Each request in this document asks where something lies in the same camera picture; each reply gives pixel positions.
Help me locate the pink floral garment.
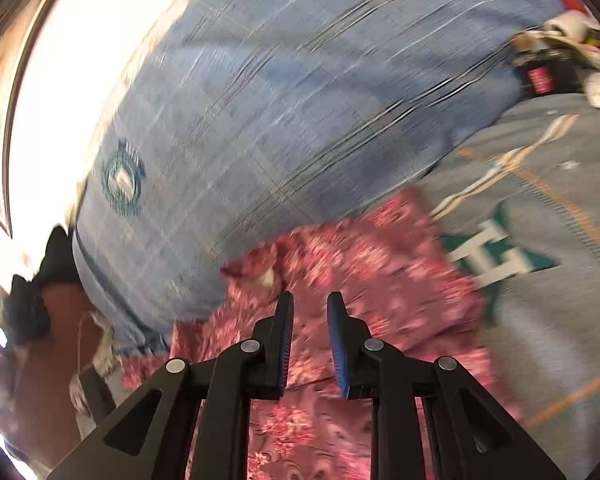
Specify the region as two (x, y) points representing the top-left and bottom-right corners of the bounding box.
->
(131, 190), (514, 479)

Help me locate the black cloth by window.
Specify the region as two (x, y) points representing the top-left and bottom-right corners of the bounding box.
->
(1, 226), (80, 346)

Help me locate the grey striped quilt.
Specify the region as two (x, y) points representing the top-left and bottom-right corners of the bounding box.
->
(420, 94), (600, 479)

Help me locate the blue plaid pillow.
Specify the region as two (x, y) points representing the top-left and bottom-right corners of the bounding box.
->
(73, 0), (565, 356)

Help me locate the clutter pile on bedside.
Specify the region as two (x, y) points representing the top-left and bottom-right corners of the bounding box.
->
(510, 0), (600, 109)

